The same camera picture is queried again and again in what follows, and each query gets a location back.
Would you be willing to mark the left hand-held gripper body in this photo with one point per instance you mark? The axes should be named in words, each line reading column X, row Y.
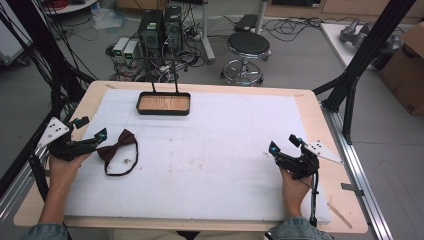
column 66, row 148

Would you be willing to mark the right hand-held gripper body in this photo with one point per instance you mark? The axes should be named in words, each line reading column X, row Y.
column 300, row 163

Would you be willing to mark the dark red bow tie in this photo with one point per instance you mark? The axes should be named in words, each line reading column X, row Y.
column 111, row 150

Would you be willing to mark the black tray with wooden bottom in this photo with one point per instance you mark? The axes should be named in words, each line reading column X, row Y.
column 164, row 103

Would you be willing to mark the person's left hand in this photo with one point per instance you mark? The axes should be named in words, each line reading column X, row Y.
column 65, row 173

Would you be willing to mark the person's right hand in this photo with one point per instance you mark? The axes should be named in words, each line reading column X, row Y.
column 295, row 190

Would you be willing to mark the thin wooden stick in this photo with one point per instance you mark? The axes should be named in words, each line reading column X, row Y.
column 340, row 215

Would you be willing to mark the white foam mat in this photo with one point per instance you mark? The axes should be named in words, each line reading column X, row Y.
column 206, row 160

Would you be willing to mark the small white box device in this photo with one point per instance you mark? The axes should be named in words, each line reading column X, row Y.
column 130, row 51
column 120, row 46

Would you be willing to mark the black round stool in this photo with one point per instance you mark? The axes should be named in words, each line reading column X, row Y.
column 248, row 44

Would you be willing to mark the white board table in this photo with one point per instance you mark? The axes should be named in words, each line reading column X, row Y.
column 335, row 40

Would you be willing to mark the clear plastic bag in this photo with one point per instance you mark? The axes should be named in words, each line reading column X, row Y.
column 108, row 18

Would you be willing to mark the black computer tower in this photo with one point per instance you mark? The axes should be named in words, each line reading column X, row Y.
column 150, row 31
column 173, row 28

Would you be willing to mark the round white table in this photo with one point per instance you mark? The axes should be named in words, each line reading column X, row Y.
column 71, row 6

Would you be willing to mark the flat black device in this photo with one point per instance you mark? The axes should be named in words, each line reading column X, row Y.
column 246, row 22

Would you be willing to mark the brown cardboard box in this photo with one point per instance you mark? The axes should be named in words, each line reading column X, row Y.
column 405, row 73

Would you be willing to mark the grey desk leg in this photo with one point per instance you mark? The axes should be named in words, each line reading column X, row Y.
column 207, row 40

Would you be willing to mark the grey metal bracket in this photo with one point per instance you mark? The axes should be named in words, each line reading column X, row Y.
column 351, row 188

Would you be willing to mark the aluminium rail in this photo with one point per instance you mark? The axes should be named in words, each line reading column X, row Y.
column 360, row 173

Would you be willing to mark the black metal frame stand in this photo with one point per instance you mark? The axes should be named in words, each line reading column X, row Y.
column 50, row 50
column 366, row 50

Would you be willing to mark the white post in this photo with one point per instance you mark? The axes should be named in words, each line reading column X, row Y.
column 261, row 15

